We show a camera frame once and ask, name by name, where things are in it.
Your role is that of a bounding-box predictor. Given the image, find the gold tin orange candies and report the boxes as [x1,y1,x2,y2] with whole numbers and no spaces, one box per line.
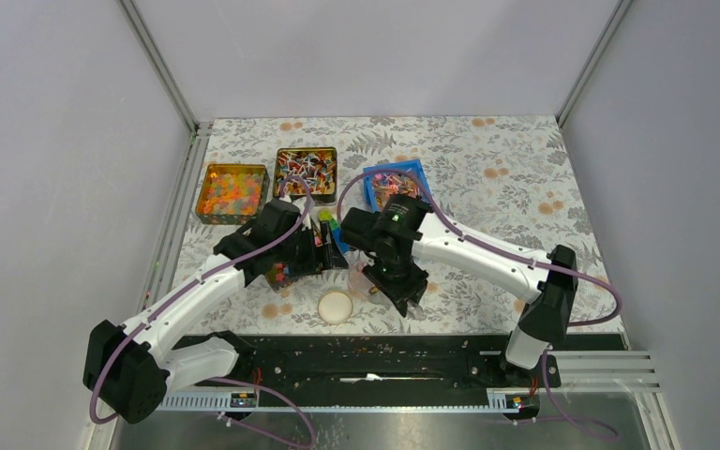
[194,164,270,225]

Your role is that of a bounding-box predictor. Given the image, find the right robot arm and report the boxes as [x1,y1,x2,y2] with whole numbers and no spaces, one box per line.
[340,194,578,386]

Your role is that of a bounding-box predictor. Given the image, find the stacked toy brick block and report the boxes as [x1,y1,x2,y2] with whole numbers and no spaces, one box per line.
[317,209,350,254]

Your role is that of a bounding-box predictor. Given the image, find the blue plastic candy bin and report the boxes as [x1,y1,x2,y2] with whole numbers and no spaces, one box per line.
[363,159,429,211]

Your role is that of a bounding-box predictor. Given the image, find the round cream jar lid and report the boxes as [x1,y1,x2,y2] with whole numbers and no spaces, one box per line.
[317,291,353,325]

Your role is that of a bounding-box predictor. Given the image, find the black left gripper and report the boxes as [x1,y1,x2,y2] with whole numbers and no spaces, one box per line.
[274,220,348,278]

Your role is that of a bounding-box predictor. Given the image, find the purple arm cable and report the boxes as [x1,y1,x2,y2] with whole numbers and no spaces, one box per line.
[88,174,317,448]
[336,169,623,328]

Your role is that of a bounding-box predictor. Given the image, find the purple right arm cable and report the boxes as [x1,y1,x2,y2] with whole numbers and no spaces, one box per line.
[336,169,623,328]

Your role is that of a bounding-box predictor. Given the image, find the gold tin with lollipops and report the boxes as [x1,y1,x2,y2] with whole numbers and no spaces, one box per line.
[272,147,338,204]

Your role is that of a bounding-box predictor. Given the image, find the clear round glass jar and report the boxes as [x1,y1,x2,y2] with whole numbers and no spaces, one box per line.
[347,261,385,306]

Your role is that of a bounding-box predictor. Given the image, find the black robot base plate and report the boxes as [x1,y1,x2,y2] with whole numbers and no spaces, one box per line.
[167,332,628,410]

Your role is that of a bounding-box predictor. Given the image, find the tin of star candies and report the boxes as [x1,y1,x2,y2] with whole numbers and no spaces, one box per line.
[264,262,323,292]

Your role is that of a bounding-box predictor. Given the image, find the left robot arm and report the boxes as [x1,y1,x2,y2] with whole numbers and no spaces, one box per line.
[82,196,315,425]

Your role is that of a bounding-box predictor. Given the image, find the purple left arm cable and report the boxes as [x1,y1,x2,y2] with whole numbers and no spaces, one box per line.
[88,174,317,448]

